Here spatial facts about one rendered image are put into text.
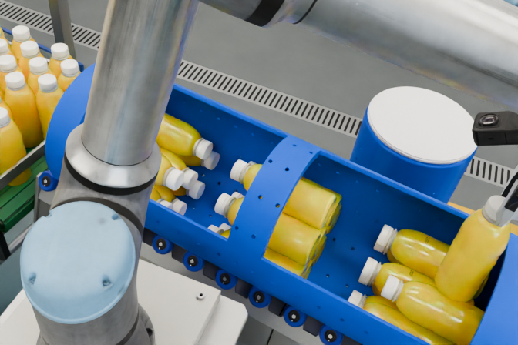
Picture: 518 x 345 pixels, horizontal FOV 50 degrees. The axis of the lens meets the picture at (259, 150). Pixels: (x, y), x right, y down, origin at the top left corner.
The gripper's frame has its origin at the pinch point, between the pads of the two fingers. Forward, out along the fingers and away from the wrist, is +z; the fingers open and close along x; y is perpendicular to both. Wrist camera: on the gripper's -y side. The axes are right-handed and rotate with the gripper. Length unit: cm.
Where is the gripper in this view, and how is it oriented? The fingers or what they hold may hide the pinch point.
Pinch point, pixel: (500, 206)
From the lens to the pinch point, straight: 87.3
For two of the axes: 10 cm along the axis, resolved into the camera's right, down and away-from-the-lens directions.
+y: 8.7, 4.0, -2.7
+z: -1.1, 7.1, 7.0
